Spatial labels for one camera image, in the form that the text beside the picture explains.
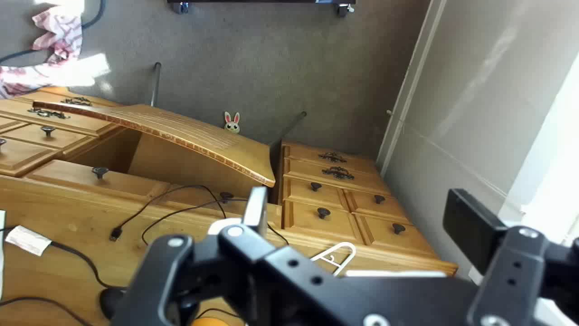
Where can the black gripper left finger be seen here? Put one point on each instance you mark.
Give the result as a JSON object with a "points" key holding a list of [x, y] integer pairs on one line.
{"points": [[163, 271]]}

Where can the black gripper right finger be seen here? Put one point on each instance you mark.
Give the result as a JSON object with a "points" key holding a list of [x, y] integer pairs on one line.
{"points": [[507, 271]]}

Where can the small bunny figure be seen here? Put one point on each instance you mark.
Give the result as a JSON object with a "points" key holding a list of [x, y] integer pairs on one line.
{"points": [[232, 121]]}

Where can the pink patterned cloth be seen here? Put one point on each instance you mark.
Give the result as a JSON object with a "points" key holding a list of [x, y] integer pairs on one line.
{"points": [[60, 36]]}

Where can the wooden roll-top desk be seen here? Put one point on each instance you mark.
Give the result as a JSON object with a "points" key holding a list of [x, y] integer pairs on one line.
{"points": [[60, 210]]}

